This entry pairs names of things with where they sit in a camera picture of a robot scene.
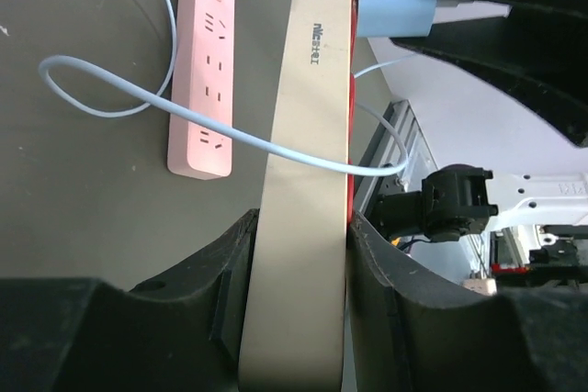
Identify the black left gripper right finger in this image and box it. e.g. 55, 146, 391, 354
347, 214, 587, 391

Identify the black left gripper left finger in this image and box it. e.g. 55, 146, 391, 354
1, 210, 258, 391

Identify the beige red power strip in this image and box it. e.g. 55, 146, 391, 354
238, 0, 352, 391

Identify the blue usb charger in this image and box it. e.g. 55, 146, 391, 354
356, 0, 437, 39

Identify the pink power strip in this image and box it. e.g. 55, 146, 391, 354
167, 0, 235, 180

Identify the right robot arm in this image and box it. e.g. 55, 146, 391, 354
372, 0, 587, 290

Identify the aluminium frame rail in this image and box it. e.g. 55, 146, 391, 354
353, 101, 437, 217

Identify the light blue usb cable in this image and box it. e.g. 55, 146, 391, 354
38, 0, 414, 177

